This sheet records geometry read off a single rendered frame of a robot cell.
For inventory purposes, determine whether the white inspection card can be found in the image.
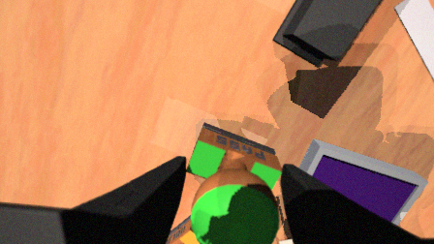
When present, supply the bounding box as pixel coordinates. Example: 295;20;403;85
279;239;294;244

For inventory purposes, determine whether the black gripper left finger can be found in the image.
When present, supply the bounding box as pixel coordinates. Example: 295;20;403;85
0;156;186;244

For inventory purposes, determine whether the white flat bar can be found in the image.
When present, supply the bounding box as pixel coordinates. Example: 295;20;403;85
393;0;434;79

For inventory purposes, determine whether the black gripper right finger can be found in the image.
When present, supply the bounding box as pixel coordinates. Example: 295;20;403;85
280;164;434;244

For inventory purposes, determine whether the green and brown rubber stamp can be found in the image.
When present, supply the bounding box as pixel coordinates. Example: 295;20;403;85
186;122;282;244

